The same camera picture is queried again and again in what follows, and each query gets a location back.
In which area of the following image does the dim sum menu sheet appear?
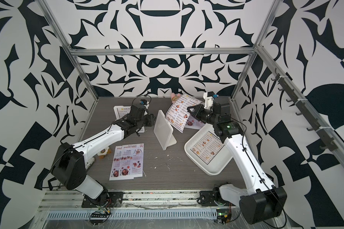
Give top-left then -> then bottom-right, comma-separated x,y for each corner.
116,106 -> 131,119
190,131 -> 223,165

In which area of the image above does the pink special menu sheet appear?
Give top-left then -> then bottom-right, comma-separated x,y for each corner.
119,144 -> 144,180

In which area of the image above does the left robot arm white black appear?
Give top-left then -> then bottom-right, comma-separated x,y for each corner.
50,105 -> 156,206

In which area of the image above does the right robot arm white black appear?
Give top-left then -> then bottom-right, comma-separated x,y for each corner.
187,96 -> 287,225

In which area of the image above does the pink striped plush toy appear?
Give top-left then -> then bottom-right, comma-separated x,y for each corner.
171,93 -> 182,103

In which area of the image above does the white plastic tray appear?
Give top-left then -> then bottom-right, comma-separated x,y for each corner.
184,124 -> 247,176

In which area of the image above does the brown white plush toy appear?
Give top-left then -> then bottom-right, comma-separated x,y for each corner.
97,147 -> 112,159

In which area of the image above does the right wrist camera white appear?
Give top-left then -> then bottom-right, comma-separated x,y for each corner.
203,92 -> 219,109

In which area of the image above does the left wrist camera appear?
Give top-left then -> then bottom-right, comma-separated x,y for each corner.
140,99 -> 150,109

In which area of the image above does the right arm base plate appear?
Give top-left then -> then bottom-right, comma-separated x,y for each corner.
197,190 -> 239,208

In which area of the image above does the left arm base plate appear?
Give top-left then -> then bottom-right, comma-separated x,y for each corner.
81,191 -> 124,209

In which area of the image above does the wall hook rail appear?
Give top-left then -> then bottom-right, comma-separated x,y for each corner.
272,68 -> 343,152

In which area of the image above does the right circuit board with wires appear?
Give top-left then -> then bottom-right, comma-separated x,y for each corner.
215,204 -> 233,225

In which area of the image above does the circuit board with wires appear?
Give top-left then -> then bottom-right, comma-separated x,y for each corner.
215,204 -> 233,225
88,199 -> 112,226

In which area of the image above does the left circuit board with wires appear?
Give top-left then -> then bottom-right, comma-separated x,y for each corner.
88,199 -> 112,226

